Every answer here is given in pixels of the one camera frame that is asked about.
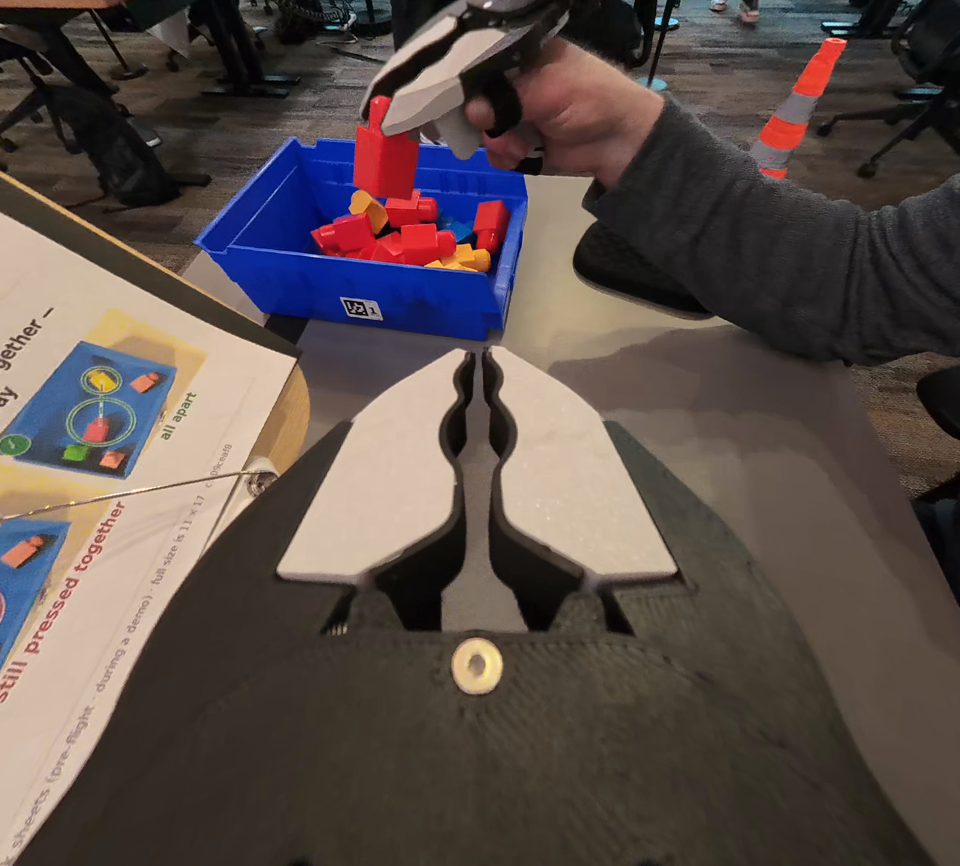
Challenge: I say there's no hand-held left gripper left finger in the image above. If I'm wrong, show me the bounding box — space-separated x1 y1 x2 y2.
276 348 477 632

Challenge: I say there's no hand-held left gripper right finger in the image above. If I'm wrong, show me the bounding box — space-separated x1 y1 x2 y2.
482 347 680 632

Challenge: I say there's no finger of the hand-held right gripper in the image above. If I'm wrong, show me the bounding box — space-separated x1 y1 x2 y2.
381 28 528 137
358 17 470 126

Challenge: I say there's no red toy block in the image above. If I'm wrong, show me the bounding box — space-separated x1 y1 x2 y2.
354 95 419 201

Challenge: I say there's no pile of blocks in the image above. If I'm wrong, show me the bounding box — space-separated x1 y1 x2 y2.
309 189 513 275

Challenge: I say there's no blue tagged plastic bin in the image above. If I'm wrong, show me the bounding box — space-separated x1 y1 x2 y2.
193 136 530 342

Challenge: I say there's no person's right forearm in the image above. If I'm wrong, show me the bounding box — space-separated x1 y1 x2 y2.
583 93 960 366

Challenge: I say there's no grey desk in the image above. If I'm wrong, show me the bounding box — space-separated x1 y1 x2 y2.
180 172 960 866

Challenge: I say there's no person's right hand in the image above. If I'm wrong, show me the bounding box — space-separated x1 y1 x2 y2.
465 37 665 188

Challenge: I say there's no instruction sheet on stand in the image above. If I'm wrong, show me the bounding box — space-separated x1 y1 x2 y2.
0 172 312 866

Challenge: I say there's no orange traffic cone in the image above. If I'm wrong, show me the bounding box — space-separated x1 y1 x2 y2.
750 37 849 181

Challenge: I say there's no black backpack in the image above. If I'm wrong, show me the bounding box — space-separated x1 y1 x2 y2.
45 82 181 207

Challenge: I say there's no black office chair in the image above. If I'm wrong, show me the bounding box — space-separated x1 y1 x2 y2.
817 0 960 179

